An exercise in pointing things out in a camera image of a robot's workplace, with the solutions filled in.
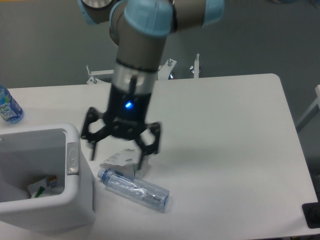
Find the white table leg right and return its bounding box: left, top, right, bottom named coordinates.
left=295, top=84, right=320, bottom=133

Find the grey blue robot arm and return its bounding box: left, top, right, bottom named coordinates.
left=78, top=0, right=225, bottom=163

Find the blue labelled water bottle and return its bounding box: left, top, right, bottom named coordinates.
left=0, top=85, right=24, bottom=124

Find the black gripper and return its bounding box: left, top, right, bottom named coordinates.
left=80, top=85, right=162, bottom=170

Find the crushed clear plastic bottle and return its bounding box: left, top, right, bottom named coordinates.
left=97, top=168, right=170, bottom=212

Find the crumpled white paper carton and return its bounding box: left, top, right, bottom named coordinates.
left=99, top=148, right=151, bottom=179

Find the white metal base frame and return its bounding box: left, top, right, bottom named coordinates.
left=86, top=53, right=201, bottom=85

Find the black clamp at table edge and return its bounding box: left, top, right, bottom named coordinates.
left=302, top=202, right=320, bottom=229

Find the white push-button trash can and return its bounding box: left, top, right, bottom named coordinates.
left=0, top=123, right=96, bottom=232

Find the trash inside the can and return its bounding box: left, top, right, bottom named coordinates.
left=27, top=175, right=65, bottom=199

